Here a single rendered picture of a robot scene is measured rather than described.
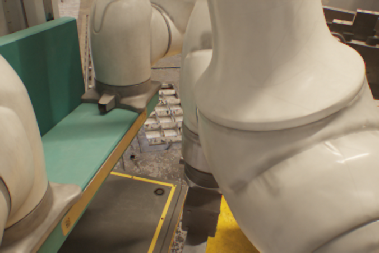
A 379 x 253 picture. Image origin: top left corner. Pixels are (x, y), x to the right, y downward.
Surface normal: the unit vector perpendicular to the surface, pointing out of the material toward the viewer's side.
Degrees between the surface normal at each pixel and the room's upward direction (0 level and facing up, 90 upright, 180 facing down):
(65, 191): 15
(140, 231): 0
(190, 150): 90
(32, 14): 90
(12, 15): 90
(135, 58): 91
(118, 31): 79
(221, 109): 58
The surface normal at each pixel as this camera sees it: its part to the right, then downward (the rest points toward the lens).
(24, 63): 0.97, 0.18
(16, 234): 0.77, 0.32
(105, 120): 0.08, -0.84
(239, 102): -0.61, -0.07
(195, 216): -0.21, 0.51
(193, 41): -0.81, 0.18
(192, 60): -0.81, -0.07
